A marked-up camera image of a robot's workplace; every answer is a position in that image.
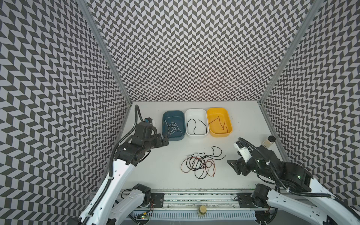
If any yellow plastic bin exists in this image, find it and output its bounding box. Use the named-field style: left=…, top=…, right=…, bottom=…
left=207, top=107, right=233, bottom=138

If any small circuit board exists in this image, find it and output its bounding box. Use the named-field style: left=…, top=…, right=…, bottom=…
left=136, top=213, right=150, bottom=220

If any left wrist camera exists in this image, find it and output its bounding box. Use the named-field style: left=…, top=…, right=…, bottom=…
left=144, top=117, right=155, bottom=126

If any brass knob on rail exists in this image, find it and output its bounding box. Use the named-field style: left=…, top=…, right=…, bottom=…
left=197, top=205, right=207, bottom=217

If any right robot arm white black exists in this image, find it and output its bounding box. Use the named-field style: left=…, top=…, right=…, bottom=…
left=228, top=137, right=360, bottom=225

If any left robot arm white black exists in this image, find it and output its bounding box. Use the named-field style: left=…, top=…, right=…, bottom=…
left=67, top=105, right=169, bottom=225

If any white plastic bin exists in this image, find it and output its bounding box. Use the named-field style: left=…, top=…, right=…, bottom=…
left=185, top=108, right=209, bottom=139

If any small jar right black lid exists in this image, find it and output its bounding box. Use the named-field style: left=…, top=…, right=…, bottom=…
left=262, top=136, right=276, bottom=149

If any tangled pile red cable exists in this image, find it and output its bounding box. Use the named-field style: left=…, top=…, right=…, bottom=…
left=180, top=156, right=217, bottom=177

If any white thin cable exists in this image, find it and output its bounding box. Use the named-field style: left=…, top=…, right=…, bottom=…
left=164, top=119, right=181, bottom=137
left=165, top=120, right=182, bottom=136

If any dark teal plastic bin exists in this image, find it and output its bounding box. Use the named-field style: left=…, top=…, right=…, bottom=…
left=162, top=110, right=186, bottom=141

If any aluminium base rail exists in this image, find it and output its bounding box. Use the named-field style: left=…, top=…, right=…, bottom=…
left=87, top=189, right=321, bottom=212

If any tangled pile black cable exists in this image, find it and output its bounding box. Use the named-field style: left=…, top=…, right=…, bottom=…
left=186, top=146, right=227, bottom=180

